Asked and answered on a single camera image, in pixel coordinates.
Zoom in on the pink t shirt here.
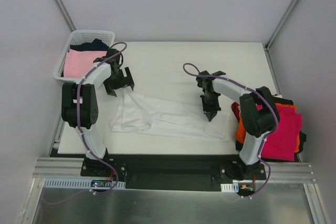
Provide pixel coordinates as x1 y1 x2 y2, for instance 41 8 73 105
63 49 107 78

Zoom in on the right white cable duct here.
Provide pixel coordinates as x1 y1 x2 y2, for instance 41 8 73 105
220 183 239 193

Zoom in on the aluminium rail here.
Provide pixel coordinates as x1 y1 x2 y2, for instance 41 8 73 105
32 157 317 184

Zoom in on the magenta t shirt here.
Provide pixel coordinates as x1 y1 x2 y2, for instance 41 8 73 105
239 104 302 162

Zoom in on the white t shirt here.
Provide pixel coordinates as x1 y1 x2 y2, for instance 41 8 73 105
110 88 230 142

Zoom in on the red t shirt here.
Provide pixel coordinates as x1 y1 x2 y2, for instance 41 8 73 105
231 102 240 122

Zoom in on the navy t shirt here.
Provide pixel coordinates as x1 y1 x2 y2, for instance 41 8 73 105
70 39 109 51

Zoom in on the white cable duct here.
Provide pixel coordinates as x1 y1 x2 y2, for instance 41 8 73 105
44 178 115 190
220 183 239 193

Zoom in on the left white cable duct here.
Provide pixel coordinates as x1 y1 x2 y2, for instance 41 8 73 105
44 178 115 190

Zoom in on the left aluminium frame post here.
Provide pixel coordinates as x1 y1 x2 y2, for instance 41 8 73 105
53 0 76 35

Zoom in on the black t shirt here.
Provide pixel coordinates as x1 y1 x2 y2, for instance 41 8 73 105
235 96 307 162

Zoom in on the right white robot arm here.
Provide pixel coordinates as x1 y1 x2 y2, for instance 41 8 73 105
196 71 280 180

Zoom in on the right aluminium frame post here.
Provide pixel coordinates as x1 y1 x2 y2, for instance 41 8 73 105
264 0 300 51

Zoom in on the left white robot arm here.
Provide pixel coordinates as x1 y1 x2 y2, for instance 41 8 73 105
61 48 135 176

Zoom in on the white plastic laundry basket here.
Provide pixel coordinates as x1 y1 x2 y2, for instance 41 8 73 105
53 29 116 82

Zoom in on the aluminium frame post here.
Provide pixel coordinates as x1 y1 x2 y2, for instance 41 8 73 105
264 0 300 51
53 0 76 35

